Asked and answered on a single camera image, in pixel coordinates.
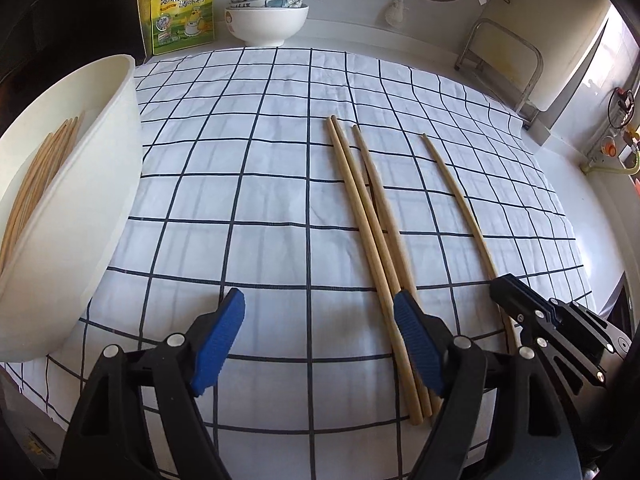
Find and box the white checkered cloth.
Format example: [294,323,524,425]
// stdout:
[0,47,593,480]

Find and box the white cutting board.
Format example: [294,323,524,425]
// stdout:
[480,0,613,111]

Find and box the white plastic basin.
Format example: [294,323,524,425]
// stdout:
[0,54,143,363]

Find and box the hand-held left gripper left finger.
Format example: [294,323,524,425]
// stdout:
[60,287,247,480]

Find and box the yellow gas hose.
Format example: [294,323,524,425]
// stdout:
[590,152,640,178]

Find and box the blue patterned bowl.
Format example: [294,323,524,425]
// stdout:
[227,0,305,10]

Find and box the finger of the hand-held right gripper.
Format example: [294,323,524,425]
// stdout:
[500,273,632,357]
[489,277,608,387]

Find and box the yellow seasoning pouch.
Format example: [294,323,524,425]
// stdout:
[150,0,216,56]

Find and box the white cartoon bowl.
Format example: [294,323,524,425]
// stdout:
[225,4,309,47]

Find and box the wooden chopstick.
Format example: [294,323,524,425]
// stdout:
[421,133,520,353]
[351,125,443,415]
[326,116,423,426]
[331,116,433,418]

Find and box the metal wire rack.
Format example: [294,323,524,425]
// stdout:
[454,17,544,111]

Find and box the pile of wooden chopsticks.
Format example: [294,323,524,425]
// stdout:
[0,116,81,273]

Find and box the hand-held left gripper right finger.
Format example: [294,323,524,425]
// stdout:
[392,290,583,480]

